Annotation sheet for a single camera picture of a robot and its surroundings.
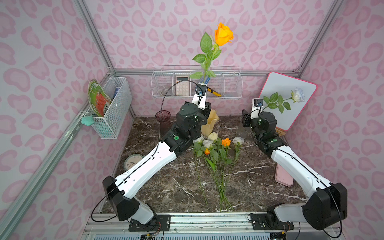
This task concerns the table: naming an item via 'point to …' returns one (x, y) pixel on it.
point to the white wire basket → (109, 126)
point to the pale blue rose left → (199, 148)
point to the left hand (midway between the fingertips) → (198, 91)
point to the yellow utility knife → (214, 92)
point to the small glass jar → (166, 91)
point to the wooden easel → (280, 132)
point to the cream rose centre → (213, 136)
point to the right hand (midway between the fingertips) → (247, 108)
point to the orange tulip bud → (207, 152)
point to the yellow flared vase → (207, 129)
